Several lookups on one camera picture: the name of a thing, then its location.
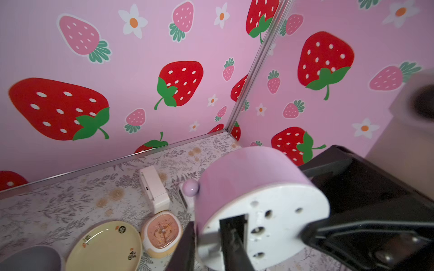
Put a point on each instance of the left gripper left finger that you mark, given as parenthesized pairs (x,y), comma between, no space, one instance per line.
(184,255)

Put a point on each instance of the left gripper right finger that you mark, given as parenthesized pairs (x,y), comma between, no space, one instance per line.
(377,222)

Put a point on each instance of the pink round alarm clock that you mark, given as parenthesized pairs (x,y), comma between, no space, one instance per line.
(271,196)

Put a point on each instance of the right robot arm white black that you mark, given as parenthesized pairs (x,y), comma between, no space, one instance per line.
(406,147)

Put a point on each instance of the peach round alarm clock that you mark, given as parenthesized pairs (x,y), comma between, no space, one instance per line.
(161,234)

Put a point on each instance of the small white rectangular clock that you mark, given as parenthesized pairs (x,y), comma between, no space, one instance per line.
(187,202)

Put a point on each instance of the tall white rectangular clock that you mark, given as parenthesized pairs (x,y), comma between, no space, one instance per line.
(155,192)

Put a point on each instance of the yellow ceramic plate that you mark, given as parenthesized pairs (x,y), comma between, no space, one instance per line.
(111,246)

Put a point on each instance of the lavender grey bowl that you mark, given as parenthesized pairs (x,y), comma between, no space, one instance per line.
(35,258)

